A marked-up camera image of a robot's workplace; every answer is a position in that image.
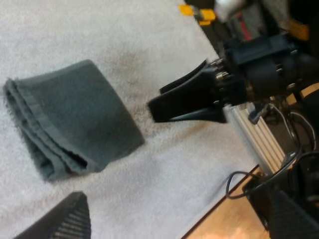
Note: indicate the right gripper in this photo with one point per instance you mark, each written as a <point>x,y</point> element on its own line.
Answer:
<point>259,67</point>

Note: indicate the folded grey-green towel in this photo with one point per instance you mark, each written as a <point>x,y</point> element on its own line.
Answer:
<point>74,112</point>

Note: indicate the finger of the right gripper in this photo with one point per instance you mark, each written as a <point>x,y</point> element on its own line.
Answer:
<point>184,99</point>

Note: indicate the ribbed aluminium rail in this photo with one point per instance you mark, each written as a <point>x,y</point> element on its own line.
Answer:
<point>256,134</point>

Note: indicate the orange clamp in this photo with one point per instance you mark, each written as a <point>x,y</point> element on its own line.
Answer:
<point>207,15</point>

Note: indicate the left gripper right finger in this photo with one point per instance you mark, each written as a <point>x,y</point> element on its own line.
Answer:
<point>291,219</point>

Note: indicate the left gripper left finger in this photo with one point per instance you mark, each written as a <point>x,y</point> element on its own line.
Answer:
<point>67,219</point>

